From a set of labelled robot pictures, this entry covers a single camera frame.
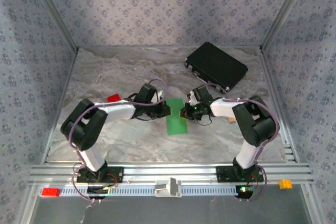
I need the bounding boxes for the aluminium frame post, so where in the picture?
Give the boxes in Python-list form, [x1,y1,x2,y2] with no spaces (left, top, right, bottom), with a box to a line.
[259,0,314,51]

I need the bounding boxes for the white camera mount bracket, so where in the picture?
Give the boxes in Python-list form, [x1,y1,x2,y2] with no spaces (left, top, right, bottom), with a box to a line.
[154,177,183,198]

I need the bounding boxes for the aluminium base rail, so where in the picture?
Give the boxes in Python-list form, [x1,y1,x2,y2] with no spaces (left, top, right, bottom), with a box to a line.
[28,163,315,186]

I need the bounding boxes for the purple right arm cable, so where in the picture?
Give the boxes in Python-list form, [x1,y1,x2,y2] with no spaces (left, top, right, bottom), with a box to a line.
[206,82,279,202]

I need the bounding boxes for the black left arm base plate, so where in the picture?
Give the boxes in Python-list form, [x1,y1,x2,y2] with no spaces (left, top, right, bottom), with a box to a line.
[76,166,124,184]

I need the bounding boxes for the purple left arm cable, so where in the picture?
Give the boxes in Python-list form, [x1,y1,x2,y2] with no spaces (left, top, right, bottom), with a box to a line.
[68,79,169,204]

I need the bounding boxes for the red toy brick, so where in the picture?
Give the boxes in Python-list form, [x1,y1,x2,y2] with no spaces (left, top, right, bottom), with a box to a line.
[41,187,61,198]

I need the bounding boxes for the green paper sheet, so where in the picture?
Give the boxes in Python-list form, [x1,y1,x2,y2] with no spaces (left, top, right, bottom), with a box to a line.
[165,98,190,136]

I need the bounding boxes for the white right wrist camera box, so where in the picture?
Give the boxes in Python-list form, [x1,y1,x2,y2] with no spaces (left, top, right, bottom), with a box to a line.
[188,90,200,107]

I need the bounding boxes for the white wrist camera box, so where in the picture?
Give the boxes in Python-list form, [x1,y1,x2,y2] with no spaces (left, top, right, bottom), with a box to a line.
[188,90,200,107]
[156,90,169,103]

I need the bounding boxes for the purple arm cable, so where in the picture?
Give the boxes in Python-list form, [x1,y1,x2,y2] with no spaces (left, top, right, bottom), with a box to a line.
[206,82,279,202]
[68,79,169,204]

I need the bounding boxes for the yellow toy brick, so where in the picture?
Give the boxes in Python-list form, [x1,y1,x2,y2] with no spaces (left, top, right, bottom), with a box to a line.
[278,179,293,190]

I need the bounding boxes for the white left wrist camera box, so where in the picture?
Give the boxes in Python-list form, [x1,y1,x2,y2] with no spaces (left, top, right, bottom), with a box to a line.
[156,90,169,103]

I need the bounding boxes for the white slotted cable duct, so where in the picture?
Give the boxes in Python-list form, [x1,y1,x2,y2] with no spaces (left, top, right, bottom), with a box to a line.
[39,185,255,198]

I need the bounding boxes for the aluminium side rail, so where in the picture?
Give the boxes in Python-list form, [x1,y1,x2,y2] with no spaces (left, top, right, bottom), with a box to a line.
[258,48,300,164]
[41,48,79,164]

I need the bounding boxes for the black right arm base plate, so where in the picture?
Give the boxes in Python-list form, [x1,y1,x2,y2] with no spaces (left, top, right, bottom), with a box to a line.
[215,165,265,183]

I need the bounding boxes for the black hard case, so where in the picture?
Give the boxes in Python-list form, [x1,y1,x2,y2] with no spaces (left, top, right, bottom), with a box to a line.
[184,41,249,94]

